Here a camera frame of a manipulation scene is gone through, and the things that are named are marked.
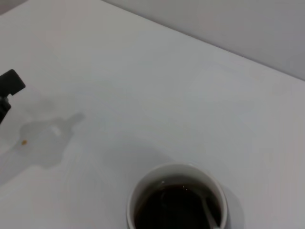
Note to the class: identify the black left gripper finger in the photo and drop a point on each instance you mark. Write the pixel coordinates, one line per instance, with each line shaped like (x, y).
(12, 82)

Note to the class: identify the grey ceramic coffee cup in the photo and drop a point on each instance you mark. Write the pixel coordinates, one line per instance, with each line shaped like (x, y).
(181, 174)

